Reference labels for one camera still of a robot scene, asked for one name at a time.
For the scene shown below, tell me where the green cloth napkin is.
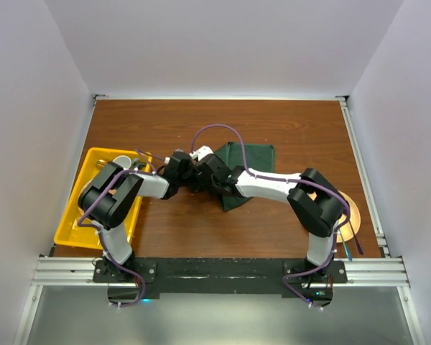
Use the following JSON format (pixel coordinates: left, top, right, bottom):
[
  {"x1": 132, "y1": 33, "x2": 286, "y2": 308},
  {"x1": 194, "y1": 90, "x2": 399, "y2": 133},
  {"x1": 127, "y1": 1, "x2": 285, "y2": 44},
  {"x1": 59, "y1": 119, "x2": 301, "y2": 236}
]
[{"x1": 214, "y1": 142, "x2": 275, "y2": 212}]

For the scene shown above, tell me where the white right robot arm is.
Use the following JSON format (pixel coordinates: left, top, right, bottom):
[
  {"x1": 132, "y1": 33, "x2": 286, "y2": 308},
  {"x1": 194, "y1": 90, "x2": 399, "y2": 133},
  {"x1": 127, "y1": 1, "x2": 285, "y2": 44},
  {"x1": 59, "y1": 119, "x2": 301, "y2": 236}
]
[{"x1": 190, "y1": 152, "x2": 349, "y2": 282}]

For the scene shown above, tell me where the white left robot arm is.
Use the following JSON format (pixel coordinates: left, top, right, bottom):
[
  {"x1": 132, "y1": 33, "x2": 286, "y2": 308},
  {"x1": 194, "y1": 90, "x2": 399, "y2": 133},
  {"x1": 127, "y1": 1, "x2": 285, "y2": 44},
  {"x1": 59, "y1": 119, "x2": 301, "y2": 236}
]
[{"x1": 77, "y1": 150, "x2": 198, "y2": 282}]

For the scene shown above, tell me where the green grey tool in tray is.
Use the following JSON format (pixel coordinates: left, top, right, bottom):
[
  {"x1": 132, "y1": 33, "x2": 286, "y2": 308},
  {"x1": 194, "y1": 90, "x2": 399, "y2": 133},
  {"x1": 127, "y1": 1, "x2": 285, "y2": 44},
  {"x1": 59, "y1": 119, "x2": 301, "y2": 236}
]
[{"x1": 131, "y1": 159, "x2": 147, "y2": 170}]

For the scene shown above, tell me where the white cup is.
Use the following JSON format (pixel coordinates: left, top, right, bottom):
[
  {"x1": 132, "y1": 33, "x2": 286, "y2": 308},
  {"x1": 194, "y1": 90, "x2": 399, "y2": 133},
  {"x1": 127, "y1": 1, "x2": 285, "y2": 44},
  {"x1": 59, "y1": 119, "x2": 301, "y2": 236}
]
[{"x1": 112, "y1": 155, "x2": 132, "y2": 170}]

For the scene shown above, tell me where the woven round coaster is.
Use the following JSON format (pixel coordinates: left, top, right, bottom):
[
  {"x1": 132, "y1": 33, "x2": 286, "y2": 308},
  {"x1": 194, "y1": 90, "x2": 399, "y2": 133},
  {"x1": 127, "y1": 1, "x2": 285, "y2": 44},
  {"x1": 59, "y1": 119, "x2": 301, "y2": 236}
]
[{"x1": 77, "y1": 179, "x2": 92, "y2": 215}]

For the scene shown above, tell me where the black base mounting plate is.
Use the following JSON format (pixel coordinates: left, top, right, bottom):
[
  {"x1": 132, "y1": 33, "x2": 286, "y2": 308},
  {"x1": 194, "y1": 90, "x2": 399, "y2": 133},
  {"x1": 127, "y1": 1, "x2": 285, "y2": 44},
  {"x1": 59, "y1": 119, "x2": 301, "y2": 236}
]
[{"x1": 93, "y1": 257, "x2": 348, "y2": 306}]

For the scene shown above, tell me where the yellow plastic tray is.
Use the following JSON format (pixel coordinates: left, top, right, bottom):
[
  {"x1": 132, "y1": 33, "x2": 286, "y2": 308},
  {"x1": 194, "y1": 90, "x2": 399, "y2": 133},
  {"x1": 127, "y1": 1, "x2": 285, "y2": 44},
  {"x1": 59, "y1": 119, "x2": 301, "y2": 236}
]
[{"x1": 54, "y1": 147, "x2": 152, "y2": 249}]

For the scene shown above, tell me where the round wooden plate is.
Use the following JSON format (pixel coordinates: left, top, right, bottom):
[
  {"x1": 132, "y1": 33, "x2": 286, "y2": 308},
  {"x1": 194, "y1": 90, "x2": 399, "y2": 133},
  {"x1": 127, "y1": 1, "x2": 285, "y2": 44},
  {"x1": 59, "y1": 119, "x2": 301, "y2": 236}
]
[{"x1": 337, "y1": 193, "x2": 361, "y2": 243}]

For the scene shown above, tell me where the iridescent fork on plate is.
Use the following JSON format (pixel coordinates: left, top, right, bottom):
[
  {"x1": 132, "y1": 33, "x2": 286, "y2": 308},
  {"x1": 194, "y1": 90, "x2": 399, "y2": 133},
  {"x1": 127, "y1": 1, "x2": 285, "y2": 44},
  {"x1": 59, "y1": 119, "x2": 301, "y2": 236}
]
[{"x1": 340, "y1": 233, "x2": 353, "y2": 262}]

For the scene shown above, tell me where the purple spoon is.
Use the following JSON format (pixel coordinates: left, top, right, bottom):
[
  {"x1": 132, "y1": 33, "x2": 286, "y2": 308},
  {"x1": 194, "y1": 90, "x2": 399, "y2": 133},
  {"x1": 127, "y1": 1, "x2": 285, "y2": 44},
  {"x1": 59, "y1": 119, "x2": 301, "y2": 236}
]
[{"x1": 348, "y1": 220, "x2": 364, "y2": 255}]

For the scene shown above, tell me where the aluminium frame rail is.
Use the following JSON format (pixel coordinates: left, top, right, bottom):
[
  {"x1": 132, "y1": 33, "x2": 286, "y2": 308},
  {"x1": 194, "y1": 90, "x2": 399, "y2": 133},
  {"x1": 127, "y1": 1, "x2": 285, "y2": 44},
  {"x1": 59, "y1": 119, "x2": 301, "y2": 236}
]
[{"x1": 12, "y1": 247, "x2": 105, "y2": 345}]

